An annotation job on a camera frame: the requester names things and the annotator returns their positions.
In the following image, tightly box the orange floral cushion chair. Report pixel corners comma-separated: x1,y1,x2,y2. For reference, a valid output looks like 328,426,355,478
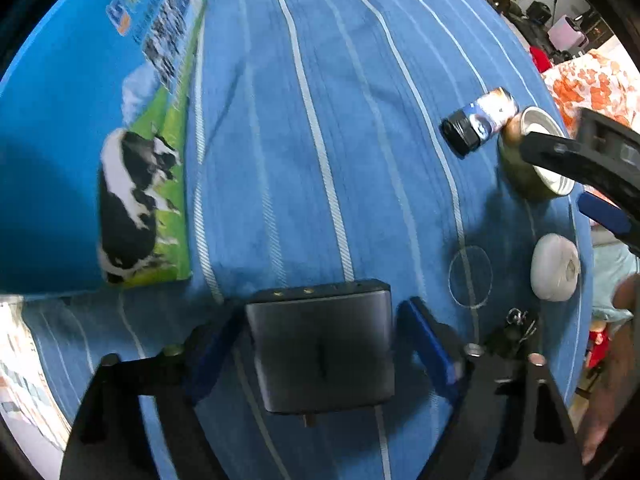
541,50,639,138

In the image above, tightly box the blue milk carton box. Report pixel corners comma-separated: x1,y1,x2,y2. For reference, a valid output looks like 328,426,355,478
1,0,206,296

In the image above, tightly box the teal fabric pile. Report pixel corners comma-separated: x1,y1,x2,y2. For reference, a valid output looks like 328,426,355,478
592,243,639,330

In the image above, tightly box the pink suitcase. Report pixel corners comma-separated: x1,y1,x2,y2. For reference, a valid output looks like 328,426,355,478
548,14,588,51

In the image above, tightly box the red bag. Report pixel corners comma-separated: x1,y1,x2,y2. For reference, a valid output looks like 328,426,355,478
528,46,553,74

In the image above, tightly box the blue striped tablecloth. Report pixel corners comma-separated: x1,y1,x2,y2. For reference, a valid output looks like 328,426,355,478
22,0,597,480

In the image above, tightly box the white earbuds case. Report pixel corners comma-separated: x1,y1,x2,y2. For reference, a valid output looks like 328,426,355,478
530,233,580,302

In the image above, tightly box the black rectangular device box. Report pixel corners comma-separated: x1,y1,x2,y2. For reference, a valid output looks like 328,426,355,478
245,280,395,416

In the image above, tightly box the black key bunch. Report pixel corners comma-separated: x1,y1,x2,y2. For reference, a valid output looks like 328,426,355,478
485,308,540,360

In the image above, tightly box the gold round tin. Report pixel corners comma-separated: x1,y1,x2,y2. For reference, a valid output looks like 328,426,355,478
498,106,575,202

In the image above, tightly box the small bottle with black cap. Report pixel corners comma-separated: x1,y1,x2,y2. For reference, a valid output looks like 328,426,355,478
440,87,520,157

